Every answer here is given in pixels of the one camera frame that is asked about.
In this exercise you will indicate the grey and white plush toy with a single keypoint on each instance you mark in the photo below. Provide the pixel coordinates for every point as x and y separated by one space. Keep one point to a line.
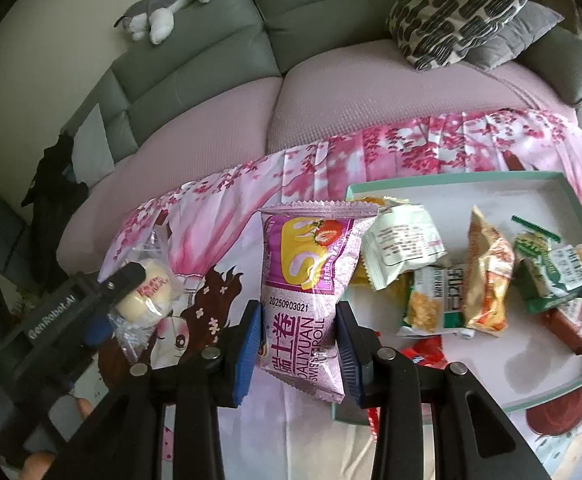
161 10

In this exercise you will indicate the printed pink blanket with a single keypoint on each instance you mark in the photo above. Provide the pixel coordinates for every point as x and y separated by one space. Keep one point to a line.
321 170

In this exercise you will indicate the grey sofa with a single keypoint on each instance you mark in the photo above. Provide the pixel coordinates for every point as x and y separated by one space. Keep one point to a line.
211 40

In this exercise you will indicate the pale blue pillow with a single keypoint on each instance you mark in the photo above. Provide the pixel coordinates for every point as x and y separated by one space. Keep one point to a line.
91 150

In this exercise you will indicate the small red snack packet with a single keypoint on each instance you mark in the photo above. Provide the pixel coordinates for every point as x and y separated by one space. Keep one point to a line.
373 422

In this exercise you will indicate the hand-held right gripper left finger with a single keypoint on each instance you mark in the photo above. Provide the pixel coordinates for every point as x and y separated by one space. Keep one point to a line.
245 355

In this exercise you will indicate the pink sofa cover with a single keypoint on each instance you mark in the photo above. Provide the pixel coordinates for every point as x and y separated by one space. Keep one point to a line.
201 130

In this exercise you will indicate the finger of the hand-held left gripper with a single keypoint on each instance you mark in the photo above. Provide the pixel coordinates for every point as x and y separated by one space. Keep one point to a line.
97 332
126 280

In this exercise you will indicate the white tray with teal rim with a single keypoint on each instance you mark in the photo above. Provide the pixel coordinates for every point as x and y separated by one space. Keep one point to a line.
511 360

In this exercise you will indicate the brown snack packet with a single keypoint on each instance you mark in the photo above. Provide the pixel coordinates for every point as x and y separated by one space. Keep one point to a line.
571 330

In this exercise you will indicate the person's left hand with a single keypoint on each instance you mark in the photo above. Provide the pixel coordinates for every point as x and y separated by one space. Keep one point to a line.
38 466

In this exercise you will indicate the purple cake roll packet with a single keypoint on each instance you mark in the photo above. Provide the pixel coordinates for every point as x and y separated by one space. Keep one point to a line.
301 280

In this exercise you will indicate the black garment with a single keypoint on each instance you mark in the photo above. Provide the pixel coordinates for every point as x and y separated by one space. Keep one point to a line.
51 200

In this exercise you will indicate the grey pillow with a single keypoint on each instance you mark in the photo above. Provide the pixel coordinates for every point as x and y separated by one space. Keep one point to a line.
521 35

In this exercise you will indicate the beige snack packet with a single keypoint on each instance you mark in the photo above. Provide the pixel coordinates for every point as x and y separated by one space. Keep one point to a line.
488 280

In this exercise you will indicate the bun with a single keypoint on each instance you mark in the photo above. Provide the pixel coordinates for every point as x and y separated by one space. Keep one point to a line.
146 295

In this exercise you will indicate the yellow snack packet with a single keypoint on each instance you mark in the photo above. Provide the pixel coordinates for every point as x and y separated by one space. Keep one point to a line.
358 272

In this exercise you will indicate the green and white snack packet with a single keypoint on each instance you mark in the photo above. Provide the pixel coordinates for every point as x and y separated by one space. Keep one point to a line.
433 300
556 275

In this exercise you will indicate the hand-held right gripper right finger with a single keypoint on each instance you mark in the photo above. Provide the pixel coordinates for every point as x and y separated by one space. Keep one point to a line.
353 360

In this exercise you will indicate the black patterned cream pillow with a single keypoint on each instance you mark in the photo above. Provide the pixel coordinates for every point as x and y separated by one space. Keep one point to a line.
456 10

